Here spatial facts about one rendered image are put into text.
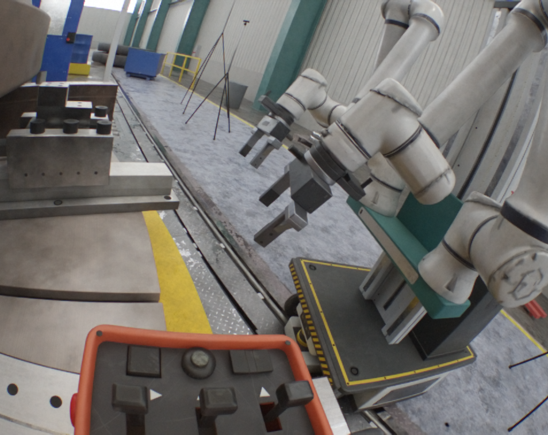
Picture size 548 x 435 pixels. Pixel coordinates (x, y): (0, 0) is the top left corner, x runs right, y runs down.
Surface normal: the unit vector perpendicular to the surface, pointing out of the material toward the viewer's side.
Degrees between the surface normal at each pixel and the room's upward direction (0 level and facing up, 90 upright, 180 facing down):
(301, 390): 0
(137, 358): 0
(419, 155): 89
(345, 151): 89
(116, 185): 71
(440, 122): 86
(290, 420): 0
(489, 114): 90
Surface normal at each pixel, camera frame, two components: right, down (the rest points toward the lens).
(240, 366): 0.45, -0.80
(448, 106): -0.53, 0.05
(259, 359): 0.21, -0.84
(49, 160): 0.58, 0.55
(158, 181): 0.65, 0.26
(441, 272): -0.67, -0.36
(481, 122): -0.93, -0.21
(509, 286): -0.36, 0.47
